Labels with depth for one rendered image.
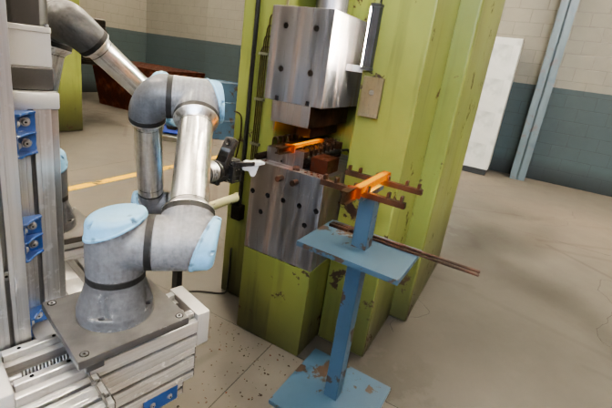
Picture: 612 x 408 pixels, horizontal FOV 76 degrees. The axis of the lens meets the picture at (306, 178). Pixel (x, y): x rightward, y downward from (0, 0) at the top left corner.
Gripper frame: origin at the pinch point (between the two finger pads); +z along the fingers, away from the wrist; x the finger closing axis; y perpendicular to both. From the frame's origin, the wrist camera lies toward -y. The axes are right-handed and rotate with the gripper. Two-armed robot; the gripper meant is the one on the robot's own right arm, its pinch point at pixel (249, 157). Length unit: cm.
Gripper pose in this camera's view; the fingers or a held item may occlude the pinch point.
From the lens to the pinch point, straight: 155.1
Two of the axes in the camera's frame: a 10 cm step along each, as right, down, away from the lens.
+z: 4.9, -1.9, 8.5
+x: 8.6, 2.5, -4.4
